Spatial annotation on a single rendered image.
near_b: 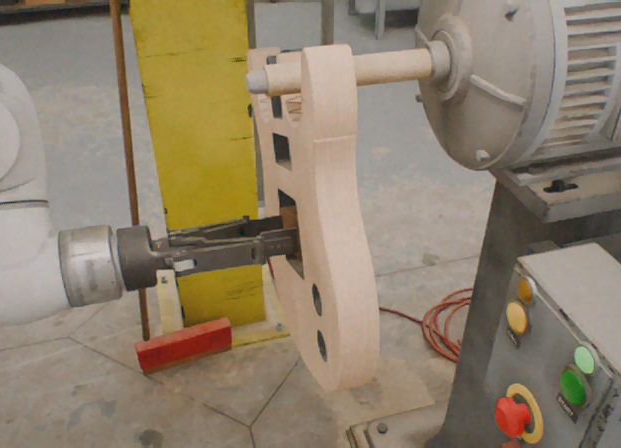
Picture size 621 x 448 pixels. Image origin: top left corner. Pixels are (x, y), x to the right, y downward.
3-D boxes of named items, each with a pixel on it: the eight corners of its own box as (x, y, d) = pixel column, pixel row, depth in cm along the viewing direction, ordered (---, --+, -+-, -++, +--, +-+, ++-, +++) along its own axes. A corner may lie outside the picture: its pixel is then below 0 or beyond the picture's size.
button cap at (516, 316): (516, 315, 62) (522, 294, 60) (532, 336, 59) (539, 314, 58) (504, 318, 61) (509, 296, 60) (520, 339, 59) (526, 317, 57)
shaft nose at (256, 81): (263, 90, 63) (261, 67, 62) (268, 95, 61) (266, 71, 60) (245, 92, 63) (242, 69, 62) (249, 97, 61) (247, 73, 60)
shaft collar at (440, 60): (431, 78, 69) (432, 37, 67) (450, 86, 65) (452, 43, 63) (415, 80, 69) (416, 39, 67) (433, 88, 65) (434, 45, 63)
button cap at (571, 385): (569, 382, 55) (578, 360, 53) (590, 408, 52) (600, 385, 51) (556, 385, 54) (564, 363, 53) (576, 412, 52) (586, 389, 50)
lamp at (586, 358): (571, 358, 52) (581, 334, 51) (593, 384, 50) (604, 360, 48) (565, 359, 52) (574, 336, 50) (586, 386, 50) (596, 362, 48)
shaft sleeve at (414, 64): (418, 75, 68) (418, 46, 67) (430, 80, 65) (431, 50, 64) (263, 93, 64) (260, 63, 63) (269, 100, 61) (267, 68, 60)
